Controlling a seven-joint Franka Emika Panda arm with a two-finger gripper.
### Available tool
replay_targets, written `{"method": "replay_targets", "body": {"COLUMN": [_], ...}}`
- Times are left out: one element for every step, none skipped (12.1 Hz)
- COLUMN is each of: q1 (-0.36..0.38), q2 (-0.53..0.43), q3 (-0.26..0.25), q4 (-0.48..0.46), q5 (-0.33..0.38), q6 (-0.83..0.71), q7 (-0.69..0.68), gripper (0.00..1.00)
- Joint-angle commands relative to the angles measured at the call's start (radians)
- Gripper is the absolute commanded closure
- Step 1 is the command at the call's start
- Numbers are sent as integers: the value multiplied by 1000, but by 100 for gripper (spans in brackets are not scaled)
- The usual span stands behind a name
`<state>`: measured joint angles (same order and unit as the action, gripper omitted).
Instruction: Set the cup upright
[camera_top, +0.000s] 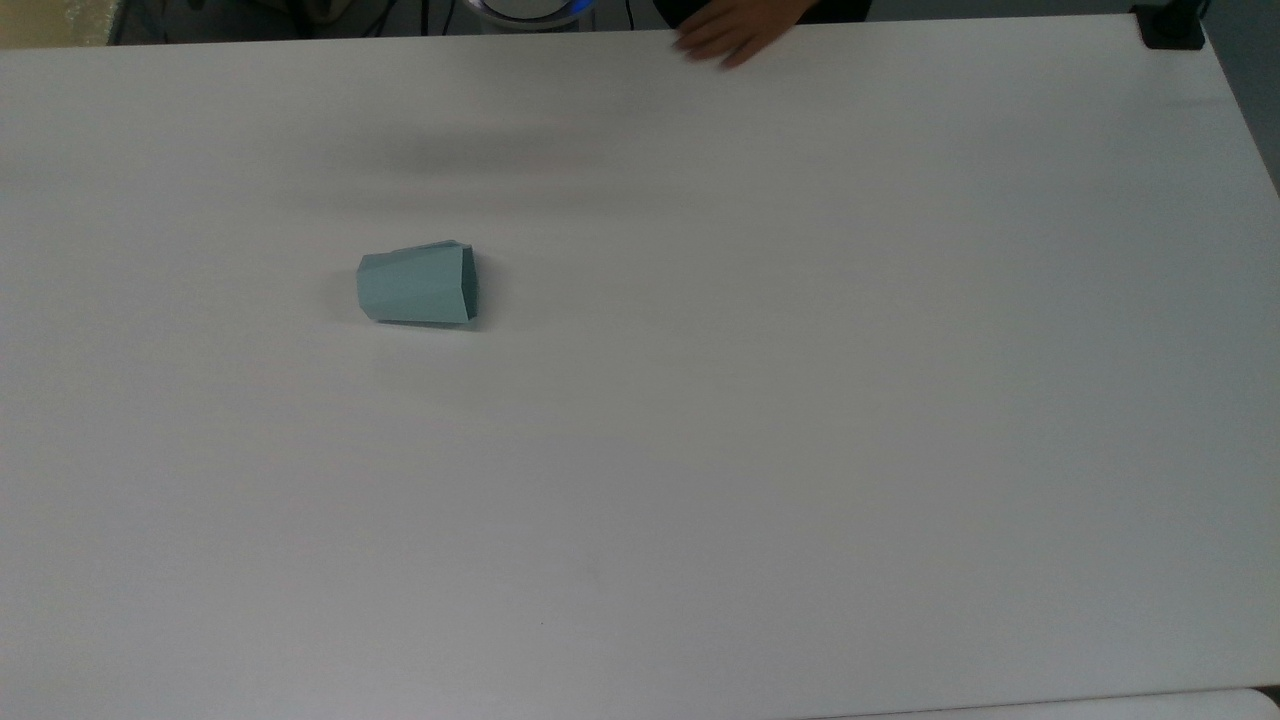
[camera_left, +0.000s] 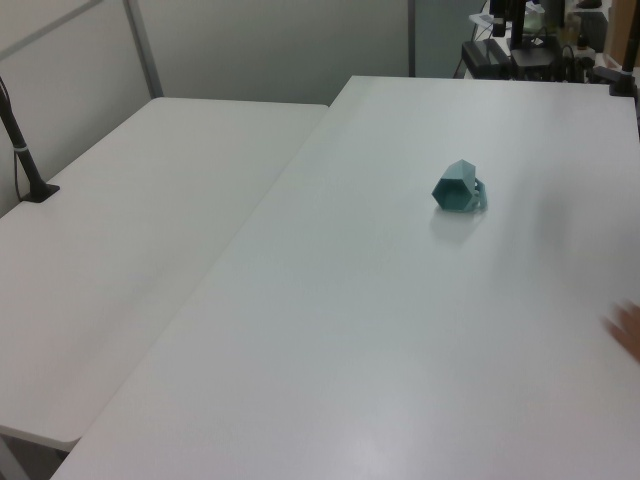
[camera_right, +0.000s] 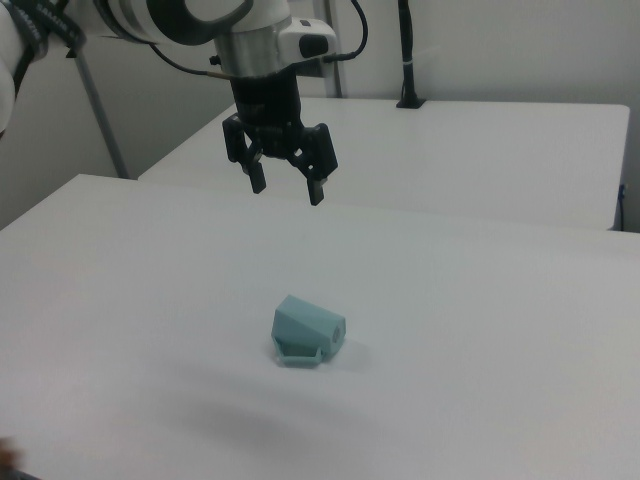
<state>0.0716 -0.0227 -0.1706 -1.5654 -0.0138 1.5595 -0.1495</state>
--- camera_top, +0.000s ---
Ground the person's bare hand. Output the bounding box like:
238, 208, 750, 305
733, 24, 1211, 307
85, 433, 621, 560
674, 0, 813, 70

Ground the teal faceted paper cup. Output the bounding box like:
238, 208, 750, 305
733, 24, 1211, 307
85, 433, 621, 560
357, 239, 479, 327

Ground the person's dark sleeved forearm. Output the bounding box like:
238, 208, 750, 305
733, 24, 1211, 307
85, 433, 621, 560
654, 0, 873, 28

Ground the black camera pole with clamp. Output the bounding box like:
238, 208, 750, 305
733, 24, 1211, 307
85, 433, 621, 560
1132, 0, 1208, 51

